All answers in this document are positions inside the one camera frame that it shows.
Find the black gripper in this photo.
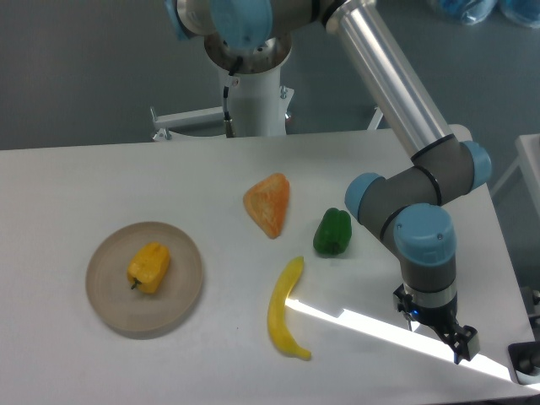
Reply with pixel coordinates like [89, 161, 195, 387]
[393, 283, 480, 364]

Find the yellow bell pepper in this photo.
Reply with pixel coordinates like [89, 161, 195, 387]
[127, 241, 170, 294]

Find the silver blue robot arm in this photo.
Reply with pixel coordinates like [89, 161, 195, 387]
[165, 1, 491, 361]

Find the green bell pepper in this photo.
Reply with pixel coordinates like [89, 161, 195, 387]
[312, 208, 352, 256]

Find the beige round plate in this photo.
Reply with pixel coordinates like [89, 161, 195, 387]
[85, 222, 203, 339]

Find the yellow banana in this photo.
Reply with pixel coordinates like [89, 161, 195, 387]
[267, 256, 311, 361]

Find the white side table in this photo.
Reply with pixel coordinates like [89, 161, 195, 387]
[489, 133, 539, 214]

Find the orange slice toy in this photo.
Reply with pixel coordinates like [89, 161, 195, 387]
[243, 173, 290, 239]

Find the blue plastic bag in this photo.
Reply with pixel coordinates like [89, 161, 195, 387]
[499, 0, 539, 29]
[429, 0, 497, 25]

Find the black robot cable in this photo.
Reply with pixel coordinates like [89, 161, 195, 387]
[222, 55, 245, 138]

